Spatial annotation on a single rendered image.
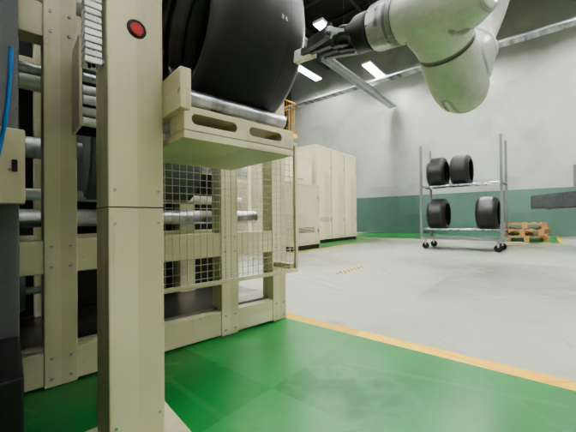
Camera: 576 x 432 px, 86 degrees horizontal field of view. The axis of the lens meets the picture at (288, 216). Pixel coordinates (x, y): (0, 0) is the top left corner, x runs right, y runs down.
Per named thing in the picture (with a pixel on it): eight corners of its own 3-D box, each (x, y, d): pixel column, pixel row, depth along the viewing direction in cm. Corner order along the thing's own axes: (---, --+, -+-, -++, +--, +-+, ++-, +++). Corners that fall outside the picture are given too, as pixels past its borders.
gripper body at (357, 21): (387, 18, 66) (352, 32, 73) (364, 0, 61) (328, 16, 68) (383, 55, 67) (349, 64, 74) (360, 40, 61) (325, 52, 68)
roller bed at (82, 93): (79, 124, 102) (78, 33, 102) (72, 134, 113) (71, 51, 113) (142, 135, 115) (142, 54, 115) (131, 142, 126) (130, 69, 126)
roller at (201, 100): (178, 109, 79) (185, 96, 76) (175, 95, 81) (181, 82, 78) (282, 133, 102) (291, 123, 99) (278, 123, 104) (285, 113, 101)
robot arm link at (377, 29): (391, -18, 56) (363, -5, 61) (385, 35, 57) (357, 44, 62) (414, 5, 62) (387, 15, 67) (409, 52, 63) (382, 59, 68)
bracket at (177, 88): (180, 106, 72) (179, 64, 72) (129, 140, 102) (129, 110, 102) (194, 110, 75) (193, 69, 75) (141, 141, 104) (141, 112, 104)
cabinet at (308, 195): (292, 251, 550) (291, 181, 551) (269, 249, 585) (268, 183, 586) (321, 248, 619) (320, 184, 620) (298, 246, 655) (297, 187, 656)
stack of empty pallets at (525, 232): (550, 242, 686) (549, 223, 686) (501, 241, 743) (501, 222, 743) (549, 239, 784) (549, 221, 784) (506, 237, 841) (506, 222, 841)
